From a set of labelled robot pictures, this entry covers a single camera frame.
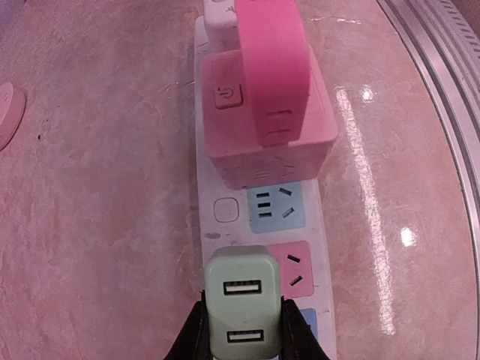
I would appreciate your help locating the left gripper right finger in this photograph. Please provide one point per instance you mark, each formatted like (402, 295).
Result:
(298, 341)

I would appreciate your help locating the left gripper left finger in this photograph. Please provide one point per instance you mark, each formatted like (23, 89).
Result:
(193, 340)

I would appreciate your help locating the white multicolour power strip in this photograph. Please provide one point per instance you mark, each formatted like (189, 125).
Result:
(225, 219)

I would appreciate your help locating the front aluminium rail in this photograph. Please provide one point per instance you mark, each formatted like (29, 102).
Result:
(445, 50)

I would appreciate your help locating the pink cube socket adapter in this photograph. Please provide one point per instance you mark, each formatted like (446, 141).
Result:
(231, 140)

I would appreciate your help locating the pink plug adapter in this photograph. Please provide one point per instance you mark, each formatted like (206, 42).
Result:
(276, 64)

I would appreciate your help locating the green plug adapter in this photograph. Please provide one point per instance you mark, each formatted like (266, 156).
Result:
(243, 301)

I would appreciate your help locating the round pink power socket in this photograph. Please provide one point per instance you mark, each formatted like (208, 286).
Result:
(13, 104)

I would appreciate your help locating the white cube socket adapter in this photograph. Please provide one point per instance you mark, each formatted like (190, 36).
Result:
(221, 25)

